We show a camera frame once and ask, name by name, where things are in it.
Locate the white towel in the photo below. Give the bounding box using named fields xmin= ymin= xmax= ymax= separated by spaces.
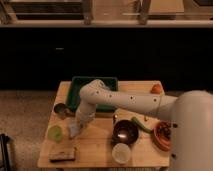
xmin=68 ymin=121 xmax=81 ymax=138

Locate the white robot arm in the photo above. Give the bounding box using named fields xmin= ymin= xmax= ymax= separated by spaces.
xmin=76 ymin=79 xmax=213 ymax=171

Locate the small metal cup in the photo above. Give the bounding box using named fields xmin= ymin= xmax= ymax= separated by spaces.
xmin=53 ymin=103 xmax=73 ymax=120

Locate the green plastic cup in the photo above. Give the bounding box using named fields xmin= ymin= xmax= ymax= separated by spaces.
xmin=47 ymin=125 xmax=63 ymax=143

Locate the small dark bottle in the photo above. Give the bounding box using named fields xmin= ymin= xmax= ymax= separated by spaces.
xmin=113 ymin=114 xmax=118 ymax=124

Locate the green plastic tray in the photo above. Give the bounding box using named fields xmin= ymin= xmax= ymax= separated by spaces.
xmin=66 ymin=76 xmax=118 ymax=113

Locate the dark metal bowl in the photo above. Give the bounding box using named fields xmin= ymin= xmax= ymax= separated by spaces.
xmin=112 ymin=120 xmax=139 ymax=145

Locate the green cucumber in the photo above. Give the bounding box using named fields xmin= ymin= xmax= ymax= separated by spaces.
xmin=131 ymin=117 xmax=153 ymax=134

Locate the orange fruit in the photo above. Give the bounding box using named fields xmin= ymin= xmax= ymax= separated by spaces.
xmin=150 ymin=84 xmax=163 ymax=94

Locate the orange bowl with food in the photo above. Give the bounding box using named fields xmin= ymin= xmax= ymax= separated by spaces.
xmin=153 ymin=121 xmax=171 ymax=151

